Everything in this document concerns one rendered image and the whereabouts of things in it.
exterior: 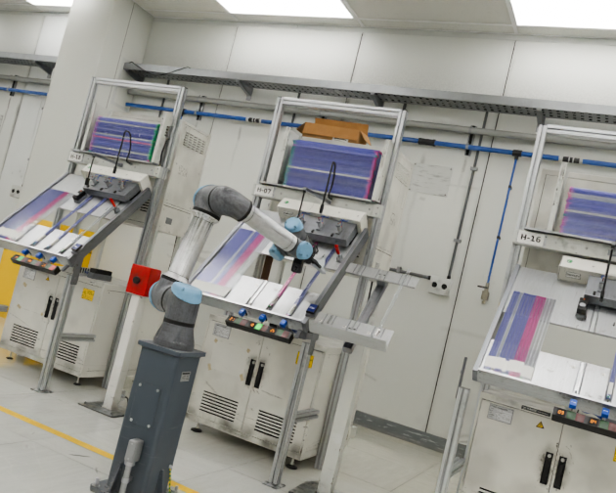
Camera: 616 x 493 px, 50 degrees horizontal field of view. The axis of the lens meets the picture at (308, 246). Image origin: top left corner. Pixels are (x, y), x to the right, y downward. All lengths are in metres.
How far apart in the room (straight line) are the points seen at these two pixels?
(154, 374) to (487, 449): 1.46
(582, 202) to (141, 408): 2.07
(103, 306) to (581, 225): 2.62
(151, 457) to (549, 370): 1.53
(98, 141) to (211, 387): 1.82
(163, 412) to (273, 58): 3.92
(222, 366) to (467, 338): 1.91
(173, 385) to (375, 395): 2.66
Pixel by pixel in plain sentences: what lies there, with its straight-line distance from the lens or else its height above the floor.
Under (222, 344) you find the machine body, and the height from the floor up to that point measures 0.48.
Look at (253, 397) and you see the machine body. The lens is 3.41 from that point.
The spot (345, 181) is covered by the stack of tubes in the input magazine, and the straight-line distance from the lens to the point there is 3.47.
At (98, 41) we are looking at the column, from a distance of 6.26.
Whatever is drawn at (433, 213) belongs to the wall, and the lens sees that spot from 4.87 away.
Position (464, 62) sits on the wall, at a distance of 5.18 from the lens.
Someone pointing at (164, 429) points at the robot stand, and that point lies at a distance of 2.48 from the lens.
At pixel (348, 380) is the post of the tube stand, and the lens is 2.98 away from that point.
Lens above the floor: 0.88
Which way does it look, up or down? 3 degrees up
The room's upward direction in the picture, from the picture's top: 14 degrees clockwise
